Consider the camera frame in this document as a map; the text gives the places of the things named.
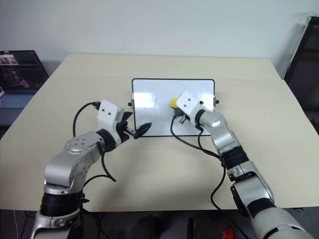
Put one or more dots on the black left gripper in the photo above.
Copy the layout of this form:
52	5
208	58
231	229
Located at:
124	132

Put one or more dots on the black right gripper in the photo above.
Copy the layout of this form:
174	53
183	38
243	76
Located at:
180	116

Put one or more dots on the black framed whiteboard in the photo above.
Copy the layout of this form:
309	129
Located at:
149	114

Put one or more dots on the yellow eraser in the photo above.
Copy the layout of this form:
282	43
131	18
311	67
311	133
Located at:
173	102

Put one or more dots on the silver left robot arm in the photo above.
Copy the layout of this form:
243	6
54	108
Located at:
74	159

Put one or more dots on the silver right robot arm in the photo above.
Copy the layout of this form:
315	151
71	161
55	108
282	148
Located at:
249	179

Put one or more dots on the open laptop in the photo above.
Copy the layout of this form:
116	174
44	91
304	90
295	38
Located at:
18	74

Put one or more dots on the small red object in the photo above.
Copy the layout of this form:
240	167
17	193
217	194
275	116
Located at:
228	234

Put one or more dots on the black chair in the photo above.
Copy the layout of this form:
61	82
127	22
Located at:
305	62

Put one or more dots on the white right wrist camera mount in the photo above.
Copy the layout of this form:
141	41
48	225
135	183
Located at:
188	102

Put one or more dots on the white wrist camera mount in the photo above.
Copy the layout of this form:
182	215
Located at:
108	113
188	102

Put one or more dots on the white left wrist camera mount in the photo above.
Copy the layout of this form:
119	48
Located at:
108	113

